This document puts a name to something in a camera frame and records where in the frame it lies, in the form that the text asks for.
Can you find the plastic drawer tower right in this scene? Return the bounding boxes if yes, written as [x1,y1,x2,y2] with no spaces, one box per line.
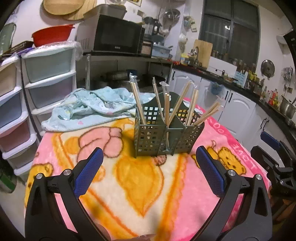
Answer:
[21,41,83,136]

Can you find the blue plastic bag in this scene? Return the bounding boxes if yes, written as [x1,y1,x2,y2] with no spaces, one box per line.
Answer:
[209,81,224,96]

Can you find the pink cartoon blanket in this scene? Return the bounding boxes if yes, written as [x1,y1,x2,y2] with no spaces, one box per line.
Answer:
[24,97,271,241]

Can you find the light blue cloth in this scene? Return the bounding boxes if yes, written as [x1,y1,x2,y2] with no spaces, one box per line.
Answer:
[41,86,155,133]

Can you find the black blender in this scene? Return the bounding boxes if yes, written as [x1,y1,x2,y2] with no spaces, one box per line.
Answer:
[141,16,161,57]

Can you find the grey baking pan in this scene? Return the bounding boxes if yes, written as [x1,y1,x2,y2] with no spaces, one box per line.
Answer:
[83,4,127,20]

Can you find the red plastic basin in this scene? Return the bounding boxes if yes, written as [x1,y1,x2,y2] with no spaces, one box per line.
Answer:
[32,24,75,47]

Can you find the green thermos jug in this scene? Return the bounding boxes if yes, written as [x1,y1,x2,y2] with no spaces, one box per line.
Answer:
[0,23,16,55]

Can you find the round wooden board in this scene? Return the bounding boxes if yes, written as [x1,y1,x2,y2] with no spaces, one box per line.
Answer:
[62,0,97,21]

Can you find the metal shelf rack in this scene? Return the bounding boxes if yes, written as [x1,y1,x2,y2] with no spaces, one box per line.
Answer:
[76,54,173,91]

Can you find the kitchen faucet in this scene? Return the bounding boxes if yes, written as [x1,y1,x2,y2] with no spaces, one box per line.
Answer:
[188,46,199,67]

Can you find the round bamboo tray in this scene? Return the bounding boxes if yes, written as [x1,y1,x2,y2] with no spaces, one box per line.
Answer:
[43,0,85,16]

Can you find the plastic drawer tower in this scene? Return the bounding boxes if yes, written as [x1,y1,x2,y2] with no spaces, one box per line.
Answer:
[21,41,83,136]
[1,54,38,176]

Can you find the dark green utensil holder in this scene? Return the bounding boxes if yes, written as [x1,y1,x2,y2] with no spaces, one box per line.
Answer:
[133,97,205,157]

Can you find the dark window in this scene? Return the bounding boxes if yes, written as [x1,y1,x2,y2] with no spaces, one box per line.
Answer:
[199,1,260,67]

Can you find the hanging pot lid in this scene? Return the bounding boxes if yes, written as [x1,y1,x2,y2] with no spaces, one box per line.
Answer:
[260,60,275,80]

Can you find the light blue dish box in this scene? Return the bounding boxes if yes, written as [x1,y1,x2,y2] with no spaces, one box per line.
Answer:
[152,44,171,59]

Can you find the black microwave oven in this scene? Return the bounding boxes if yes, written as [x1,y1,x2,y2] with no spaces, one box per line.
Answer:
[76,15,144,55]

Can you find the hanging steel bowl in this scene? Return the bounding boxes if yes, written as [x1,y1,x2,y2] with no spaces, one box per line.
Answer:
[163,9,181,24]

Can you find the steel pot on shelf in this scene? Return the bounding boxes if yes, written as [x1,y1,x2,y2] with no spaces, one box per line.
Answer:
[118,79,140,92]

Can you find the light blue knife block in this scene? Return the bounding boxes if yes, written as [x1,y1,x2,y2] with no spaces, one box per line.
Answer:
[234,71,248,88]

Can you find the steel stock pot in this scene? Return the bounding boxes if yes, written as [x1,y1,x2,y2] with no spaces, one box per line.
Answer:
[280,96,295,119]

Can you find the white kitchen cabinets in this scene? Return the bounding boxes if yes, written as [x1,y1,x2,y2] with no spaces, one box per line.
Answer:
[168,66,295,165]

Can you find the wooden cutting board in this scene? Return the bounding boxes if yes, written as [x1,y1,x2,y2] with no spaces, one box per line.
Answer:
[193,39,213,69]

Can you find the plastic drawer tower left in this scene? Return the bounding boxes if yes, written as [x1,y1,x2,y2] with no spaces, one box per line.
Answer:
[1,54,38,176]

